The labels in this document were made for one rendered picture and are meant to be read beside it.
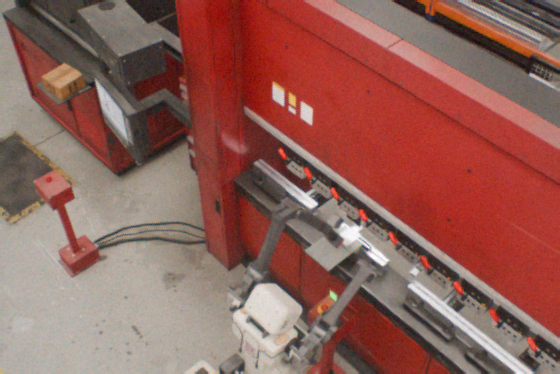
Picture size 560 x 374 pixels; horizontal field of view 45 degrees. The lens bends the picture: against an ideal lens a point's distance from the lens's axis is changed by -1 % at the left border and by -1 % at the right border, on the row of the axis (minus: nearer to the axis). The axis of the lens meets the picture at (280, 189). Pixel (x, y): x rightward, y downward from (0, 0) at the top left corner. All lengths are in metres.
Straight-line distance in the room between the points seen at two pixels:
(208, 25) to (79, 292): 2.28
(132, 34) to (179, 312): 1.98
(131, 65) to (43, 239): 2.16
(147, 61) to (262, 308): 1.35
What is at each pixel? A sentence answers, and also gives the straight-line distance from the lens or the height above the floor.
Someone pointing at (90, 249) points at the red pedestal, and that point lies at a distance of 4.97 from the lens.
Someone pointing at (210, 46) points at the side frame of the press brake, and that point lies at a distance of 3.50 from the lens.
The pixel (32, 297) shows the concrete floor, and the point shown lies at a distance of 5.00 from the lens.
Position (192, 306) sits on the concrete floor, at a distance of 4.70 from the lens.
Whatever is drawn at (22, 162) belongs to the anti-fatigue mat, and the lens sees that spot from 5.90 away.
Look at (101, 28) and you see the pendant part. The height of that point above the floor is 1.95.
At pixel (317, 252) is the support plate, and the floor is 1.00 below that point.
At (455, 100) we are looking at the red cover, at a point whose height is 2.25.
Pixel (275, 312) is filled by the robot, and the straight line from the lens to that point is 3.02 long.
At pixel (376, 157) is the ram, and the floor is 1.69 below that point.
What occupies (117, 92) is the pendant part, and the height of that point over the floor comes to 1.60.
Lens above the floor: 3.91
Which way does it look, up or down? 47 degrees down
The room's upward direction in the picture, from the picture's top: straight up
